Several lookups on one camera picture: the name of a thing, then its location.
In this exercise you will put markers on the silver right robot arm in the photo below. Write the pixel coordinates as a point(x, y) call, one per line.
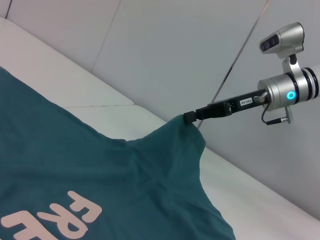
point(287, 87)

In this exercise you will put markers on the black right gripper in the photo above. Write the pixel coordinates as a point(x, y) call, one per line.
point(247, 102)

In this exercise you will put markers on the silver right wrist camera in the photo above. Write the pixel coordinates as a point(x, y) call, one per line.
point(282, 37)

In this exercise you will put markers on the teal t-shirt with white lettering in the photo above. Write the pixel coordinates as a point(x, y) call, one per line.
point(87, 162)

